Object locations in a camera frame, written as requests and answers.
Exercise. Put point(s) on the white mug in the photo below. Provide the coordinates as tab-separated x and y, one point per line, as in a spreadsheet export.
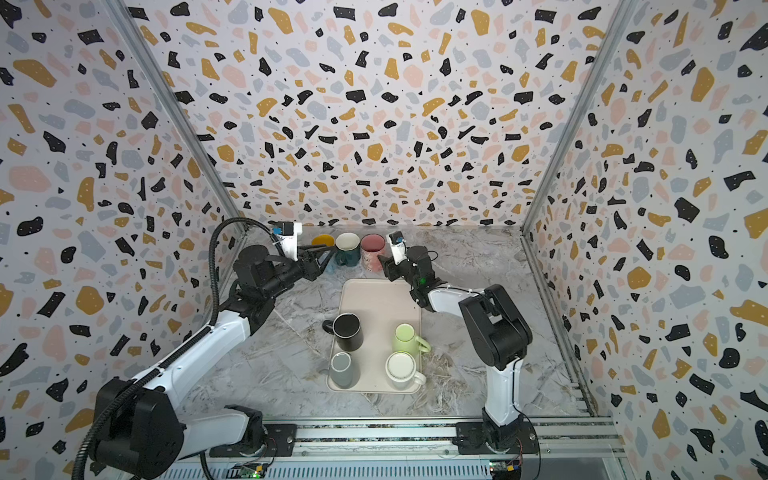
402	371

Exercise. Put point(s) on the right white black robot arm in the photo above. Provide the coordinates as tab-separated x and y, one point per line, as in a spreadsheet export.
498	332

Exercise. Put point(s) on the corner aluminium post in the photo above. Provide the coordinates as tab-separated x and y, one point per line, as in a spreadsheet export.
126	27
616	27

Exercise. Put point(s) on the light green mug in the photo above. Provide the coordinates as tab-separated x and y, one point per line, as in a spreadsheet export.
406	340

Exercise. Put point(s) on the left corner aluminium post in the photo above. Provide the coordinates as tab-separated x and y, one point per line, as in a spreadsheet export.
126	27

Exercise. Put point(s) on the grey mug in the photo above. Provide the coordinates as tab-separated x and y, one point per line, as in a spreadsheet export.
344	369

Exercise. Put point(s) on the left green circuit board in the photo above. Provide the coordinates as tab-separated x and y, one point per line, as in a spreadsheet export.
249	471

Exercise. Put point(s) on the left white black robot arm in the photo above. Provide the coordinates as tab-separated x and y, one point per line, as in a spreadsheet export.
136	428

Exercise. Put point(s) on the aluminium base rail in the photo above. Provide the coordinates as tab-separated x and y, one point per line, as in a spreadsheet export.
420	448

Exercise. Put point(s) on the right corner aluminium post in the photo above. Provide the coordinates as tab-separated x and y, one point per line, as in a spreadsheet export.
616	27

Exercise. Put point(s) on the black mug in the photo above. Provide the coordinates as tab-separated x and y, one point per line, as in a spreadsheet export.
346	328

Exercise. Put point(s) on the dark teal mug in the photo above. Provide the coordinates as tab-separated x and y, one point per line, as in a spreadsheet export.
348	250

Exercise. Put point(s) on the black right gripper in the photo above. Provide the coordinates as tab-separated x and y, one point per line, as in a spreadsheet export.
393	268

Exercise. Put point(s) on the light blue butterfly mug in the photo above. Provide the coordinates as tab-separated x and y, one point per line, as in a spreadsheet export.
329	241

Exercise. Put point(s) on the pink ghost pattern mug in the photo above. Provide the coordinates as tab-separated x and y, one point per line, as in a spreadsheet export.
372	246

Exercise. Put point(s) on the right circuit board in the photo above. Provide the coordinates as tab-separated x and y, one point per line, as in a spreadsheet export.
506	469

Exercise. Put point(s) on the beige plastic tray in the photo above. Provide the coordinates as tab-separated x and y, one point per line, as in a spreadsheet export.
382	308

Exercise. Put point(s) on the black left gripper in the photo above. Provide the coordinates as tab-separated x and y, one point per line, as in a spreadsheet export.
307	264

